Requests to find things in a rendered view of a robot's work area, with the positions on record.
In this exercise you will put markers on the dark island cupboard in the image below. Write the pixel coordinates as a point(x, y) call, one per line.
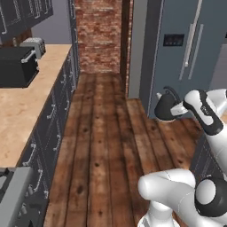
point(204, 161)

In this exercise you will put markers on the black microwave oven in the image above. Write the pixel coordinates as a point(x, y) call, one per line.
point(14, 68)

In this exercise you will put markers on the silver toaster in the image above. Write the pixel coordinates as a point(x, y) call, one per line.
point(37, 44)

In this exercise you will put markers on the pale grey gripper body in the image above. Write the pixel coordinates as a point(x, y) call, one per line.
point(178, 110)

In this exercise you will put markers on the dark upper cupboards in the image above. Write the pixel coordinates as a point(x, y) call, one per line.
point(20, 13)

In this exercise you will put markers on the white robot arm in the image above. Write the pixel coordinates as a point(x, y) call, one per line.
point(168, 189)

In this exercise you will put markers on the grey-blue fridge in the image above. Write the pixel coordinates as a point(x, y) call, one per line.
point(171, 68)

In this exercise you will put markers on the black kettle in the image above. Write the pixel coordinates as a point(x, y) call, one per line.
point(163, 107)

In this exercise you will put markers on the grey stove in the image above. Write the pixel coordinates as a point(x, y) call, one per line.
point(14, 192)

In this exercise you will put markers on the dark lower cupboard run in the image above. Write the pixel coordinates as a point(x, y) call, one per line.
point(48, 127)

